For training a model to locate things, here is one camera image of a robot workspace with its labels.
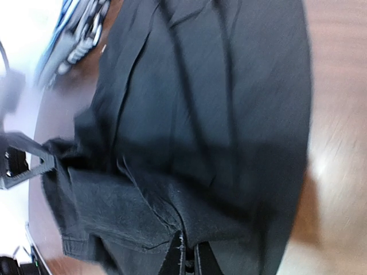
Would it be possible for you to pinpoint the black long sleeve shirt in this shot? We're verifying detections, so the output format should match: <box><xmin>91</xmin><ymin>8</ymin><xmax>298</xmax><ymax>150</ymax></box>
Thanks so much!
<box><xmin>42</xmin><ymin>1</ymin><xmax>312</xmax><ymax>274</ymax></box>

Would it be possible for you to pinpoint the light blue folded shirt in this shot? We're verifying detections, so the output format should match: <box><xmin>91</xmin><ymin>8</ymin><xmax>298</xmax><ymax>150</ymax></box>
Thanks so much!
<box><xmin>34</xmin><ymin>0</ymin><xmax>79</xmax><ymax>85</ymax></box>

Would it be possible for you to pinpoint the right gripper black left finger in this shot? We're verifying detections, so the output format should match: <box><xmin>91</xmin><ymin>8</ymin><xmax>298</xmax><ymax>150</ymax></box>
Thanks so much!
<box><xmin>160</xmin><ymin>231</ymin><xmax>186</xmax><ymax>275</ymax></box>

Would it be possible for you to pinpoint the black white patterned folded shirt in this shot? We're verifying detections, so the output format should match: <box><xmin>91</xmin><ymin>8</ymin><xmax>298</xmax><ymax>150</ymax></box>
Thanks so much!
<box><xmin>57</xmin><ymin>1</ymin><xmax>111</xmax><ymax>75</ymax></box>

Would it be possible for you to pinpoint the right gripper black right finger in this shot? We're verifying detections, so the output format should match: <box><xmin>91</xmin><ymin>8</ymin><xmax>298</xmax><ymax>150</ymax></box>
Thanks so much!
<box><xmin>194</xmin><ymin>242</ymin><xmax>223</xmax><ymax>275</ymax></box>

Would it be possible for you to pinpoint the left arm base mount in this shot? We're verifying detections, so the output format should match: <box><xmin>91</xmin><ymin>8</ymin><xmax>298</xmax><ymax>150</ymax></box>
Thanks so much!
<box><xmin>1</xmin><ymin>246</ymin><xmax>41</xmax><ymax>275</ymax></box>

